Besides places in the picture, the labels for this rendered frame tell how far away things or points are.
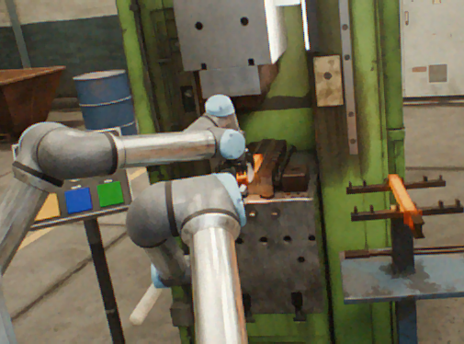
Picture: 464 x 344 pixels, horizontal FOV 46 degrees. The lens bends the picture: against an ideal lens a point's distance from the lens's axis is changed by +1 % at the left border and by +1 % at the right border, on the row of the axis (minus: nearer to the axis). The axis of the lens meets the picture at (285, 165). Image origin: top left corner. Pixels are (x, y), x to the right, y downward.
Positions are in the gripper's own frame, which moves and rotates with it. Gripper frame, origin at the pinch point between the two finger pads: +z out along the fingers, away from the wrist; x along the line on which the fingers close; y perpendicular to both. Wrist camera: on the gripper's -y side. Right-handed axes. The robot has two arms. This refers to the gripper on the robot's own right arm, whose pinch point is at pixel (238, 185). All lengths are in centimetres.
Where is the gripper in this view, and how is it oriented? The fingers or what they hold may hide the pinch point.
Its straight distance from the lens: 170.6
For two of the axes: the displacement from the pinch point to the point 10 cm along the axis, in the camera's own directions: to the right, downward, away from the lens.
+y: 1.1, 9.5, 2.9
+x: 9.9, -0.7, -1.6
